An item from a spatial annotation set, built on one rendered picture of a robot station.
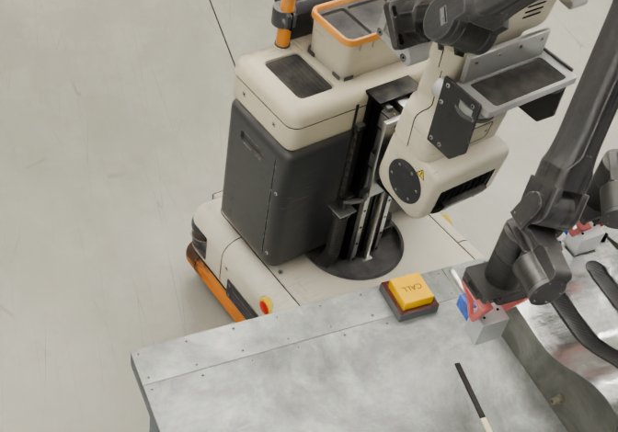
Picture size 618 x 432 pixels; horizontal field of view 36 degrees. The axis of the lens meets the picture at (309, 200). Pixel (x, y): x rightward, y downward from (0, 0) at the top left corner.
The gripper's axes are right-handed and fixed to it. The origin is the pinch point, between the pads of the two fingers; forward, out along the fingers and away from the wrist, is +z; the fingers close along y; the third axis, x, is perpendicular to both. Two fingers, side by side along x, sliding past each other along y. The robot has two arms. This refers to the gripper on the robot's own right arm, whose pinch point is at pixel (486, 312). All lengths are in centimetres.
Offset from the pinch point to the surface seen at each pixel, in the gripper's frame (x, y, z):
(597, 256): 8.3, 31.4, 6.6
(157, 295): 90, -23, 98
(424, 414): -6.5, -11.0, 15.0
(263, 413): 2.2, -35.9, 15.1
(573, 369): -12.1, 10.7, 4.1
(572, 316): -1.5, 19.2, 7.3
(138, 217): 120, -20, 99
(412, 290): 15.0, -2.6, 12.0
